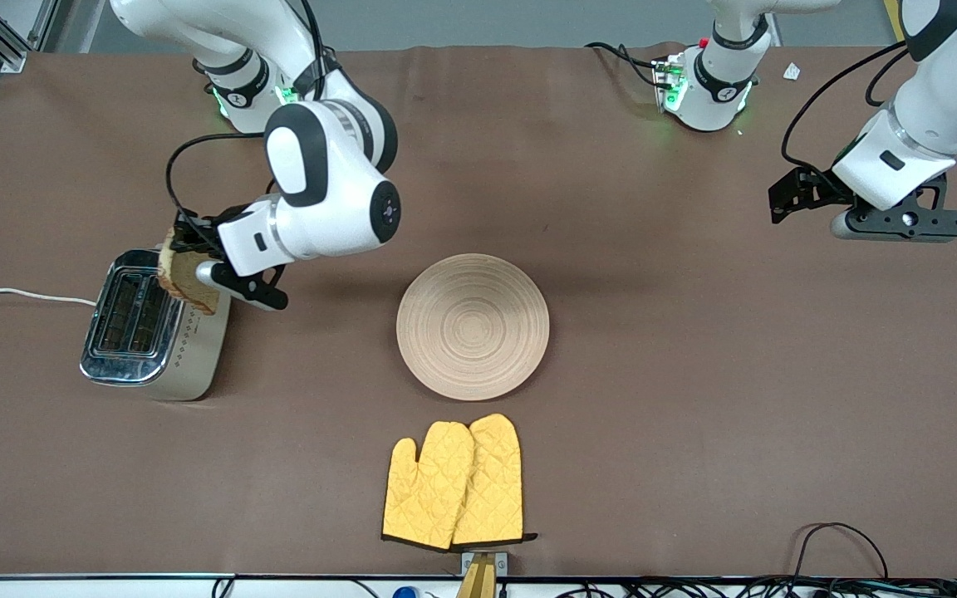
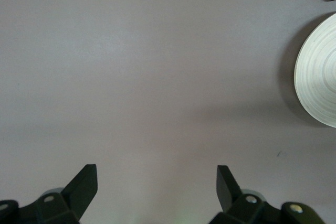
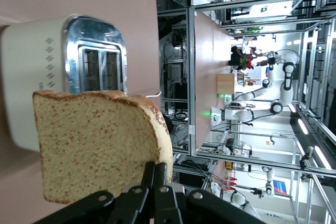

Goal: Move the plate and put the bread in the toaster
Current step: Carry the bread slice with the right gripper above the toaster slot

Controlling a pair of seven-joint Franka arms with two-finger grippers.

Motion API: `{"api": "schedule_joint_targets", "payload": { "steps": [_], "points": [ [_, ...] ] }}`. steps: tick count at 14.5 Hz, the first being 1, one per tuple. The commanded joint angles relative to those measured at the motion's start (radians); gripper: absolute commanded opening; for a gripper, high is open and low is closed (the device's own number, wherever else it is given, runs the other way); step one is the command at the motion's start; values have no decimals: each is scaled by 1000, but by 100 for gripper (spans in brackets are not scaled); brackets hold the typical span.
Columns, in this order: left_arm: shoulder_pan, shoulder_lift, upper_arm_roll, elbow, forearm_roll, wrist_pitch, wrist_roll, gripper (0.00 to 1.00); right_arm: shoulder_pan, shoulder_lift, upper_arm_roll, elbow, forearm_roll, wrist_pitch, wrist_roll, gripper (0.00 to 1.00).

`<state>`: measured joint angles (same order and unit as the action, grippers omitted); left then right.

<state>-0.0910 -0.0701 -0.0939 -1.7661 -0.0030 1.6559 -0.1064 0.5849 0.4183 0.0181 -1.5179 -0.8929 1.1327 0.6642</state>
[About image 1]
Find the round wooden plate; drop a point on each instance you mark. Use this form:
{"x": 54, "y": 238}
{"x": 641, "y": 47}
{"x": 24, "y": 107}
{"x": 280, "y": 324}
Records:
{"x": 472, "y": 325}

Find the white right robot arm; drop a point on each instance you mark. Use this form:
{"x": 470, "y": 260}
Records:
{"x": 329, "y": 191}

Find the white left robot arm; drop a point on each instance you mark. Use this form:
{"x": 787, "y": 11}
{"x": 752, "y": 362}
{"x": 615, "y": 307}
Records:
{"x": 935, "y": 108}

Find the blue cap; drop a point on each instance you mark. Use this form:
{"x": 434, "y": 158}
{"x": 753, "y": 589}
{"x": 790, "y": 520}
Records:
{"x": 405, "y": 593}

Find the grey metal bracket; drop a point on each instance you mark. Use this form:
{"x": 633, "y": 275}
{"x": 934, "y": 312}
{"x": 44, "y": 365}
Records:
{"x": 502, "y": 565}

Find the aluminium frame profile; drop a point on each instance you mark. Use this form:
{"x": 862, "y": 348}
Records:
{"x": 45, "y": 21}

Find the yellow quilted oven mitt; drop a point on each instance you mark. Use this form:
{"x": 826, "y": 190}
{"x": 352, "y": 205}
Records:
{"x": 495, "y": 482}
{"x": 424, "y": 490}

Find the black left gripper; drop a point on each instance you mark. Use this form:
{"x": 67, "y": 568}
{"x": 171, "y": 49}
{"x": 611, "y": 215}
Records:
{"x": 817, "y": 190}

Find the wooden strip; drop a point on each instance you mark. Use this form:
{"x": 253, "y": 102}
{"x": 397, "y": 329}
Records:
{"x": 478, "y": 581}

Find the small white paper scrap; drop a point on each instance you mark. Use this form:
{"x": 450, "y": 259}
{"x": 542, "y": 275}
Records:
{"x": 792, "y": 71}

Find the brown table cover sheet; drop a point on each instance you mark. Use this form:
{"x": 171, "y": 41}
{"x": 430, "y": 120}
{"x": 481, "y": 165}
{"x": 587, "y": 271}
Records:
{"x": 653, "y": 291}

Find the chrome and beige toaster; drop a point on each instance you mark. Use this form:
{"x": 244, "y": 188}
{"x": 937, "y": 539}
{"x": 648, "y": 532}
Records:
{"x": 196, "y": 357}

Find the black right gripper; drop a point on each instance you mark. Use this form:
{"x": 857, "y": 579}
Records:
{"x": 211, "y": 227}

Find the brown bread slice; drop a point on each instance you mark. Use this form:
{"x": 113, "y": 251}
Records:
{"x": 184, "y": 286}

